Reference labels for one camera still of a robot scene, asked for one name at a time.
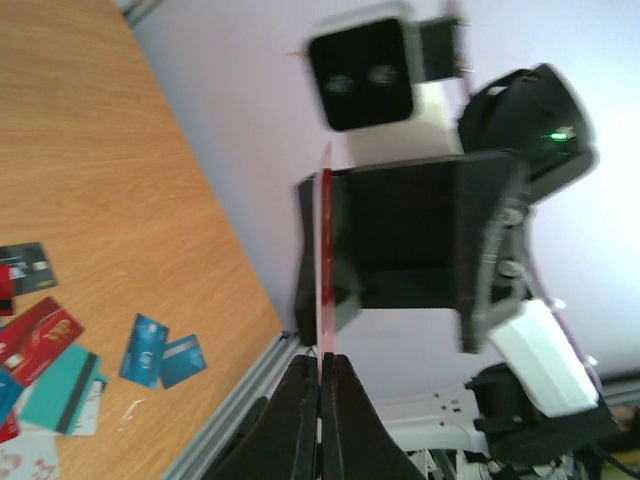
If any black card top right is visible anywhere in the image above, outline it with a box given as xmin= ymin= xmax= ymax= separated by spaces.
xmin=0 ymin=242 xmax=58 ymax=296

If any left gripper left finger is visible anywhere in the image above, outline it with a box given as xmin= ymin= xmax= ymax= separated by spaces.
xmin=209 ymin=355 xmax=319 ymax=480

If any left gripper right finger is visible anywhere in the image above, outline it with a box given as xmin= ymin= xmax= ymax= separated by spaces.
xmin=320 ymin=353 xmax=424 ymax=480

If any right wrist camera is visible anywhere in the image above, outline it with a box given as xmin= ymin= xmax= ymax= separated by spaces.
xmin=303 ymin=1 xmax=464 ymax=132

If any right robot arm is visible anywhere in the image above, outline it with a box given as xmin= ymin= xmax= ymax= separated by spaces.
xmin=329 ymin=63 xmax=615 ymax=469

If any red VIP card centre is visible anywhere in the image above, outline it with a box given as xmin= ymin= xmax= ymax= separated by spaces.
xmin=1 ymin=297 xmax=84 ymax=387

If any white card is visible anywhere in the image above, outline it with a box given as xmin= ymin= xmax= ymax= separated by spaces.
xmin=1 ymin=435 xmax=60 ymax=480

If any blue card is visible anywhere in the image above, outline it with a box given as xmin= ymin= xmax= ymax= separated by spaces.
xmin=160 ymin=334 xmax=207 ymax=389
xmin=119 ymin=314 xmax=169 ymax=389

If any red card bottom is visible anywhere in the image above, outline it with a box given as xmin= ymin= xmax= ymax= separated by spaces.
xmin=313 ymin=143 xmax=336 ymax=362

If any blue card far right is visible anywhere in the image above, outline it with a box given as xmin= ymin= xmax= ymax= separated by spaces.
xmin=160 ymin=334 xmax=207 ymax=389

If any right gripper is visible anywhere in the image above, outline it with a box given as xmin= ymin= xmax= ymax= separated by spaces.
xmin=294 ymin=149 xmax=531 ymax=354

